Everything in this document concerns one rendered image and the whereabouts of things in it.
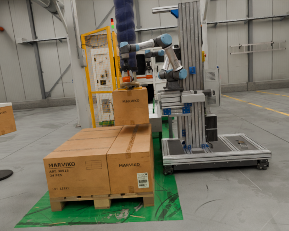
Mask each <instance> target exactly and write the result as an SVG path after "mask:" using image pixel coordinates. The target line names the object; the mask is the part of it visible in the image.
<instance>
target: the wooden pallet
mask: <svg viewBox="0 0 289 231"><path fill-rule="evenodd" d="M154 191H155V159H154V155H153V192H139V193H122V194H106V195H90V196H74V197H58V198H50V205H51V211H52V212H53V211H62V210H63V208H64V207H65V206H66V204H67V202H68V201H80V200H94V208H95V209H109V208H110V206H111V203H112V200H113V198H137V197H143V202H144V207H146V206H154Z"/></svg>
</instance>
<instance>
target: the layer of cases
mask: <svg viewBox="0 0 289 231"><path fill-rule="evenodd" d="M153 155H154V149H153V138H152V127H151V124H139V125H127V126H109V127H97V128H85V129H82V130H81V131H79V132H78V133H77V134H75V135H74V136H73V137H71V138H70V139H68V140H67V141H66V142H64V143H63V144H62V145H61V146H59V147H58V148H57V149H55V150H54V151H53V152H51V153H50V154H49V155H47V156H46V157H44V158H43V161H44V168H45V174H46V180H47V185H48V190H49V196H50V198H58V197H74V196H90V195H106V194H122V193H145V192H153Z"/></svg>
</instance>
